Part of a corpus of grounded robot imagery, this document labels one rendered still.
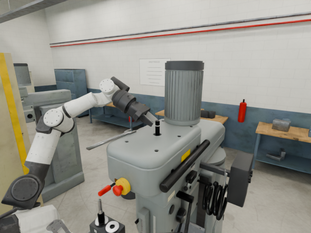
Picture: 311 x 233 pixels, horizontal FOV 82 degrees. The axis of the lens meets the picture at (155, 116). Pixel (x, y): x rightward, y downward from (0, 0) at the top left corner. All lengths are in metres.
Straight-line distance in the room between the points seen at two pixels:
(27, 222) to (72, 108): 0.44
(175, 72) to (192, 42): 4.41
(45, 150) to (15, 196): 0.18
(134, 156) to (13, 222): 0.46
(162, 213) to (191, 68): 0.67
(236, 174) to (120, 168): 0.56
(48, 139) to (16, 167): 1.59
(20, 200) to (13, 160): 1.59
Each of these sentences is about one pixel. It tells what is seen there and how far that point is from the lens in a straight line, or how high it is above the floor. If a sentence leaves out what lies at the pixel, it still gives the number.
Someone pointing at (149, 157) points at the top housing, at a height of 1.89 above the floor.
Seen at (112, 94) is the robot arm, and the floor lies 2.06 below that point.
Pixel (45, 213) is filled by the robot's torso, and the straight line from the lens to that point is 0.87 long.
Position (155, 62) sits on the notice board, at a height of 2.26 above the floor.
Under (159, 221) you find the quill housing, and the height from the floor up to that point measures 1.51.
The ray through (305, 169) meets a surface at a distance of 4.63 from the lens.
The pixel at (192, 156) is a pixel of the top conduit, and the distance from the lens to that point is 0.81.
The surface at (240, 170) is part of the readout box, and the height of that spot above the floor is 1.71.
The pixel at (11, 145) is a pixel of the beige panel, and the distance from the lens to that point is 2.34.
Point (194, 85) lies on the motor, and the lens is 0.90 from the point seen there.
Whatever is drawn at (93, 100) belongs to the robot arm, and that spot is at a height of 2.04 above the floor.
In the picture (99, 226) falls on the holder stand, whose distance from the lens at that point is 1.48.
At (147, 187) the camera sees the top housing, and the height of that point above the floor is 1.79.
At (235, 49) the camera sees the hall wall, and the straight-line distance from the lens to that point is 4.93.
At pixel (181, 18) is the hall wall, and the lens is 5.53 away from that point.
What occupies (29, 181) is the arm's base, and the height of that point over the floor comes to 1.79.
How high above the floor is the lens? 2.19
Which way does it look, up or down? 16 degrees down
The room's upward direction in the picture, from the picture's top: straight up
